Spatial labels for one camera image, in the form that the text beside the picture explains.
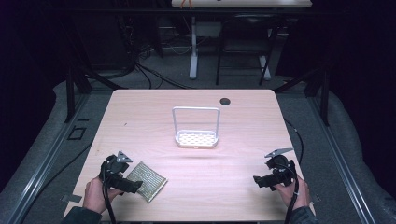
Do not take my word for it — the grey tape strip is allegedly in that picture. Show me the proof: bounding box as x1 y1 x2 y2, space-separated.
60 193 83 203

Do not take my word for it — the left hand-held gripper black cable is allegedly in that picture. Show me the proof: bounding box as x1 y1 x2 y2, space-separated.
101 174 118 224

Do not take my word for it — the right hand-held gripper black cable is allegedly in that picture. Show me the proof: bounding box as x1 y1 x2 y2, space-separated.
283 166 301 224

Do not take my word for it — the person's right hand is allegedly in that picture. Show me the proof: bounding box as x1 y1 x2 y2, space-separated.
273 175 312 211

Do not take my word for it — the black metal stand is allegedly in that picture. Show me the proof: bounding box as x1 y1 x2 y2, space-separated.
273 62 332 127
60 18 129 124

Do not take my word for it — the white desk with white legs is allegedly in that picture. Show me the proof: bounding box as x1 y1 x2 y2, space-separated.
171 0 313 81

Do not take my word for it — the black metal chair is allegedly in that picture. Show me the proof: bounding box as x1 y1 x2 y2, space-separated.
215 13 279 87

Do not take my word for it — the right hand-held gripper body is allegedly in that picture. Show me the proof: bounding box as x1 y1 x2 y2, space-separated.
263 147 297 189

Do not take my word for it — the bundle of black floor cables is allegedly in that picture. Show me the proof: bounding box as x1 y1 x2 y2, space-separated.
118 18 197 91

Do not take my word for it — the black cable beside table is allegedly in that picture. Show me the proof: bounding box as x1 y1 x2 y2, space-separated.
283 119 304 166

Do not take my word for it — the person's left hand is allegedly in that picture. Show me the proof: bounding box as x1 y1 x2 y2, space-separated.
81 175 125 216

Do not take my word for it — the aluminium floor rail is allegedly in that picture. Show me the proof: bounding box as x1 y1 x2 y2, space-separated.
6 92 92 224
306 94 379 224

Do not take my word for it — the hand-held gripper black cable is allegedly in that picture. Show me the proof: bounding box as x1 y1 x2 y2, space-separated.
101 174 118 224
283 166 301 224

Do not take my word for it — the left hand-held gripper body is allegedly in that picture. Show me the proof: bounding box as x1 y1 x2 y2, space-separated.
98 150 134 189

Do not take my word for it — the white rack with perforated base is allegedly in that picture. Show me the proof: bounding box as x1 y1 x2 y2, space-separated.
171 105 221 150

